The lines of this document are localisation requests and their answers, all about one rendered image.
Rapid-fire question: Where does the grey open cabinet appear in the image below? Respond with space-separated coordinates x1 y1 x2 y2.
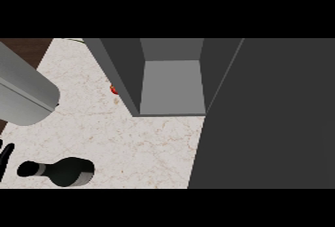
82 38 246 118

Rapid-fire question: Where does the dark wine bottle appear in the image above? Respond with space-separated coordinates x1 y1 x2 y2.
16 157 96 188

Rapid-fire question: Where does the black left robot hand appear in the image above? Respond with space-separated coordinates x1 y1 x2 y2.
0 139 16 183

